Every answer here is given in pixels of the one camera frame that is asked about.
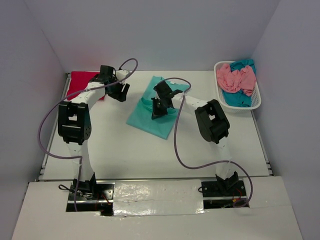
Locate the mint green t shirt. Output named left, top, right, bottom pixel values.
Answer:
left=126, top=76, right=178, bottom=140

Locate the red t shirt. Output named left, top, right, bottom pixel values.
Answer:
left=66, top=71, right=99, bottom=103

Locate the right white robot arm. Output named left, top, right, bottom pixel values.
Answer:
left=151, top=80, right=235, bottom=170

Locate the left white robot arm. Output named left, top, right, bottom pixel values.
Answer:
left=58, top=65, right=131, bottom=199

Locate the pink t shirt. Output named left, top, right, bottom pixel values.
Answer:
left=216, top=63, right=257, bottom=97

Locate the teal blue t shirt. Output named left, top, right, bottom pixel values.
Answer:
left=222, top=58, right=258, bottom=108

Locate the silver tape patch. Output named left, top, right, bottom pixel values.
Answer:
left=112, top=179, right=205, bottom=217

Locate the white plastic laundry basket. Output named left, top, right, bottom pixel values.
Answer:
left=213, top=60, right=262, bottom=114

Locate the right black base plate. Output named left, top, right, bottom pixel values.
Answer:
left=197, top=180, right=247, bottom=210

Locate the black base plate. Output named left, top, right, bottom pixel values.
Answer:
left=197, top=180, right=247, bottom=210
left=58, top=182, right=115, bottom=217

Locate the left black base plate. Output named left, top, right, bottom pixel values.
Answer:
left=58, top=182, right=115, bottom=217

